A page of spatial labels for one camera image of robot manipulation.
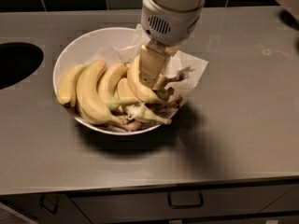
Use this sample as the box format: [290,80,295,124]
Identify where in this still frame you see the black drawer handle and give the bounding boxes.
[167,190,204,209]

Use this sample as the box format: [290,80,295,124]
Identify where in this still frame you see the white paper sheet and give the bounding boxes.
[87,24,208,103]

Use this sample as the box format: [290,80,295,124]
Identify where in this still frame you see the dark round sink hole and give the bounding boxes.
[0,42,44,89]

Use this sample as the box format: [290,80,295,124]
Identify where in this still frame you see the black left cabinet handle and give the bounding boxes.
[39,194,60,216]

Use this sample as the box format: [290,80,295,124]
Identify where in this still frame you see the white ceramic bowl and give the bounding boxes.
[52,26,188,136]

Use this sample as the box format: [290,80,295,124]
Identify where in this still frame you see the large yellow banana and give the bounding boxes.
[76,60,142,131]

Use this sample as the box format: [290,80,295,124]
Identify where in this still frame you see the long right yellow banana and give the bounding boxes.
[127,55,182,108]

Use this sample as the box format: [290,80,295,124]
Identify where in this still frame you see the grey cabinet drawer front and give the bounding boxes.
[71,185,298,224]

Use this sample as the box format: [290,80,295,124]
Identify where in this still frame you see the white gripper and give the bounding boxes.
[139,0,205,89]

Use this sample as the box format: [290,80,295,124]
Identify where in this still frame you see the small lower yellow banana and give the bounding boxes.
[113,77,173,126]

